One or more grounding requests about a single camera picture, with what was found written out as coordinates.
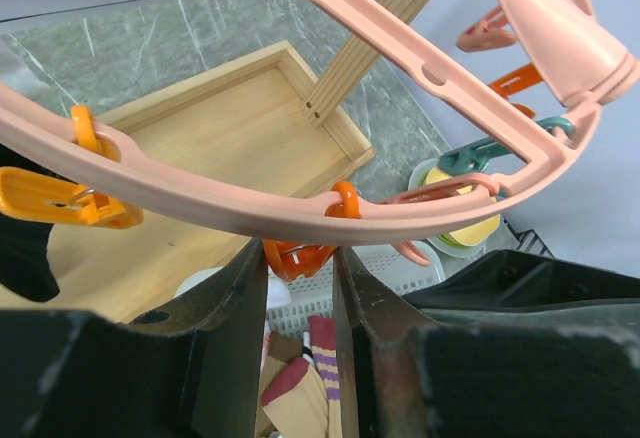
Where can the aluminium frame rail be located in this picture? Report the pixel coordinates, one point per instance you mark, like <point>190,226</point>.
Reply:
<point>529,241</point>

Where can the wooden hanger rack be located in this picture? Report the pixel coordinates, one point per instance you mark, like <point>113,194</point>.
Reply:
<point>253,60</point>

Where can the black white striped sock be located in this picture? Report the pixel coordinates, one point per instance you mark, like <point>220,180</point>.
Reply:
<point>25,268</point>

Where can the white plastic basket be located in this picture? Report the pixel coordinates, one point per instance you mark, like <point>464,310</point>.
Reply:
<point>359,287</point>

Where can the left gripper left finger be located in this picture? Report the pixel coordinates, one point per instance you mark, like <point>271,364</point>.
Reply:
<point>188,368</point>

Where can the pile of socks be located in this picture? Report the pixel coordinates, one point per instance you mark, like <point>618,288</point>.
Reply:
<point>304,399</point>

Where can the yellow bowl on plate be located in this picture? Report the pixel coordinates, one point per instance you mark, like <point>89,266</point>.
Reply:
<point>463,238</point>

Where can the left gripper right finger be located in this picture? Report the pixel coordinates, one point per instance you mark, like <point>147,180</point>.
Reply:
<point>488,380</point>

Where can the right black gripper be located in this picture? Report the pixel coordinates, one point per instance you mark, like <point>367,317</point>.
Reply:
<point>514,288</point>

